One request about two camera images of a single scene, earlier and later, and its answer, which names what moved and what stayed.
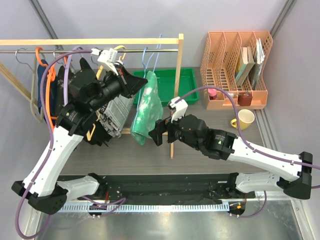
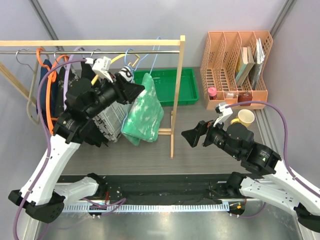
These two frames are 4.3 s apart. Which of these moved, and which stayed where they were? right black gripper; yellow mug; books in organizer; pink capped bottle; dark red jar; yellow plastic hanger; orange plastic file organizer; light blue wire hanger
Moved: light blue wire hanger; yellow plastic hanger; right black gripper
Stayed: orange plastic file organizer; dark red jar; yellow mug; pink capped bottle; books in organizer
